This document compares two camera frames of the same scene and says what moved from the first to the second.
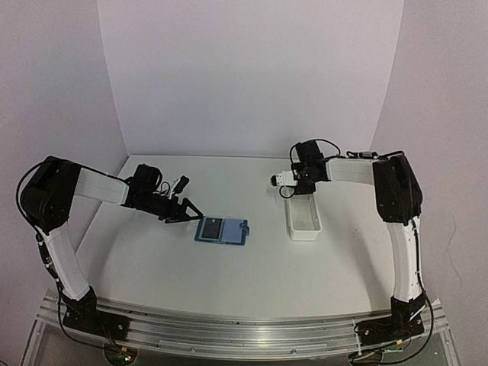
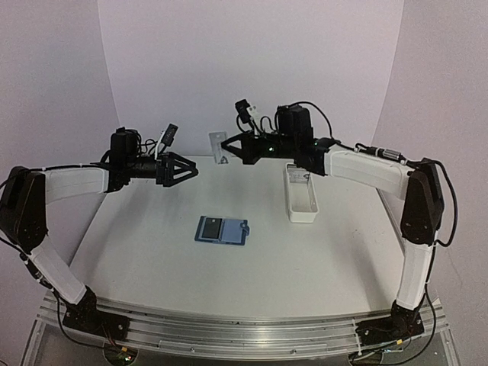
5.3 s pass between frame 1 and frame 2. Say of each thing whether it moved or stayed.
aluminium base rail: stayed
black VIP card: stayed
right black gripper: moved
